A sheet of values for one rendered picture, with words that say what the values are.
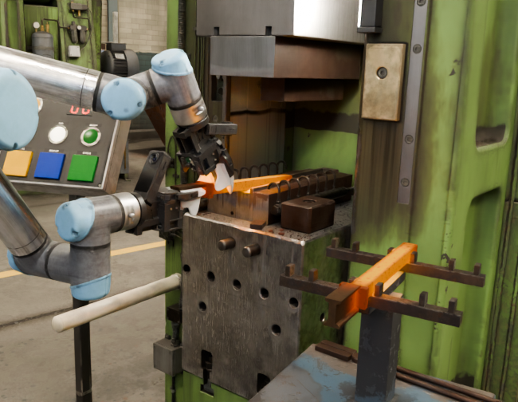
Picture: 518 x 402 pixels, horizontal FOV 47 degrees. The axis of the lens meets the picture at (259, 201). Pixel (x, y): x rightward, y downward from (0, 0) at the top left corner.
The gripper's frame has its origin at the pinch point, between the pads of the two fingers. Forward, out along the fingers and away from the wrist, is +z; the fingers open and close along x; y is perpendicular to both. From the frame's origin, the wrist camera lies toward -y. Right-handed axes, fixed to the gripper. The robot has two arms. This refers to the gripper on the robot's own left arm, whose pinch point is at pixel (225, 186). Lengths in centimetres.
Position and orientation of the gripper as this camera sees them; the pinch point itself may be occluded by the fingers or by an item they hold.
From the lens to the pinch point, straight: 143.2
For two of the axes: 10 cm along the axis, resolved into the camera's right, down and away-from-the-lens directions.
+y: -5.5, 6.1, -5.7
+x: 7.9, 1.6, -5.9
